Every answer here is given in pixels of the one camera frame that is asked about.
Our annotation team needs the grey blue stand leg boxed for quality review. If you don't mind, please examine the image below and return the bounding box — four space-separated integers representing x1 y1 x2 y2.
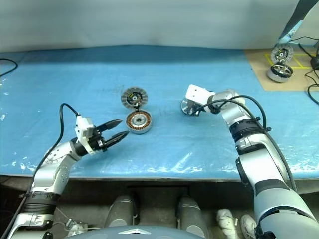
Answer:
278 0 319 45

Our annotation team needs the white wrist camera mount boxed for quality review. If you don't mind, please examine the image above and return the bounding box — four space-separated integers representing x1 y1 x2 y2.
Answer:
74 116 97 156
184 84 216 105

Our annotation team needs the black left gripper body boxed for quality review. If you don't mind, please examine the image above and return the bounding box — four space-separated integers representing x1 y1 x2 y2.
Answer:
87 125 110 153

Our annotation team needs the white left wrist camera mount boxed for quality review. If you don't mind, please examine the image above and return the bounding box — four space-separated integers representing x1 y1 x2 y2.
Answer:
74 116 97 156

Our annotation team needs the motor stator with copper windings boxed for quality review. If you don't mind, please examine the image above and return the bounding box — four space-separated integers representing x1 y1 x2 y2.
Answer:
124 111 153 135

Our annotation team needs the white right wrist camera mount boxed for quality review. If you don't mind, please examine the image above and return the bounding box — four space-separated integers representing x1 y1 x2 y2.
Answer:
184 84 216 105

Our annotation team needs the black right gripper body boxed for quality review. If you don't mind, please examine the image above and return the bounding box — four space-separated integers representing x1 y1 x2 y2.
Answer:
188 99 203 117

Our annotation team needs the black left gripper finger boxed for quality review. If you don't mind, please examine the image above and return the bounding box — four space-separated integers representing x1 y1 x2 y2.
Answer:
104 131 130 150
96 119 124 133

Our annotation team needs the brown cardboard sheet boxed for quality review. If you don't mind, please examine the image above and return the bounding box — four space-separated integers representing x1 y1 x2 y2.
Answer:
243 48 319 92

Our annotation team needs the white sneaker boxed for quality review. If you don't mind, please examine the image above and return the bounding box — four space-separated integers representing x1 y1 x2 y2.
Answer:
240 214 257 239
216 209 236 236

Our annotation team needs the spare motor end disc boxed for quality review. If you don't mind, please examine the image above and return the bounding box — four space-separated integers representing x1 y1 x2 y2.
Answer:
271 44 293 63

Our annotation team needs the motor end disc with circuit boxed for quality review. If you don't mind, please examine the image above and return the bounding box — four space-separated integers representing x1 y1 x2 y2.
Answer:
121 86 149 110

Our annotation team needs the white connector with wires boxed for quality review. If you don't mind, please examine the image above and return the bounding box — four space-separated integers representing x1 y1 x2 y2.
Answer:
65 218 88 237

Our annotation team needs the blue plastic table cover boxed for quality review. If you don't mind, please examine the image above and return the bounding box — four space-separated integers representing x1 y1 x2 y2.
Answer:
0 44 319 182

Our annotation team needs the dark grey rounded robot leg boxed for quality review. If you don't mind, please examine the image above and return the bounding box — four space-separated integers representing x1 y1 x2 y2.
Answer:
177 195 209 235
104 195 138 227

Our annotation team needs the silver motor rotor cap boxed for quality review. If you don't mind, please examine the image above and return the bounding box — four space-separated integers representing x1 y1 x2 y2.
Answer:
179 98 201 117

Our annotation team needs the grey robot torso with emblem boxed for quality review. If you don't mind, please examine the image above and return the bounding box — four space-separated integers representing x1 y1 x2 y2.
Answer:
62 225 210 239

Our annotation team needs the thin black cable loop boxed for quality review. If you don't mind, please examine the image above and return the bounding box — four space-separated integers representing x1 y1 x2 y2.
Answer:
0 58 18 77

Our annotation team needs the spare silver motor rotor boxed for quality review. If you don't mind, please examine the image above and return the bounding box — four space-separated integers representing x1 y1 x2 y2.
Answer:
267 63 294 82

